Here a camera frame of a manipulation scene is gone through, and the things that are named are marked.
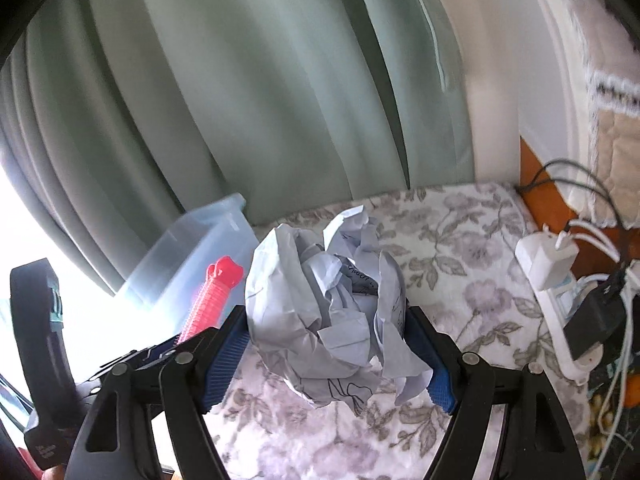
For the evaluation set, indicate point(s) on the clear plastic storage bin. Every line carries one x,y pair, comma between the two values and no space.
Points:
158,296

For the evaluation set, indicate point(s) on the pink hair roller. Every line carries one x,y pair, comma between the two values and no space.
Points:
221,278

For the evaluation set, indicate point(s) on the white quilted mattress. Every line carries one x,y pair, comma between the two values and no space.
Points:
600,70

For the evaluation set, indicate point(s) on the white paper ball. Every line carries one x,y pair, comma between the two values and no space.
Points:
327,313

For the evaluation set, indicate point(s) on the black power adapter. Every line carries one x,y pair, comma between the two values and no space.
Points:
598,317

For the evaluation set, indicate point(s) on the green curtain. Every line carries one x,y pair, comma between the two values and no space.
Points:
119,116

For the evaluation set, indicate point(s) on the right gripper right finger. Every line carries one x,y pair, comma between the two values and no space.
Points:
463,390

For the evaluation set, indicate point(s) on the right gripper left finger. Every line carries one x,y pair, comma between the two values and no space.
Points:
194,381

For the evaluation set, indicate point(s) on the white charger plug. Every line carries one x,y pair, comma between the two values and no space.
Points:
546,258

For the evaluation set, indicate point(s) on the white power strip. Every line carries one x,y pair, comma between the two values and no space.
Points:
558,305

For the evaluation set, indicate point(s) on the floral grey blanket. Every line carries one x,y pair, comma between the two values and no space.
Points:
455,246

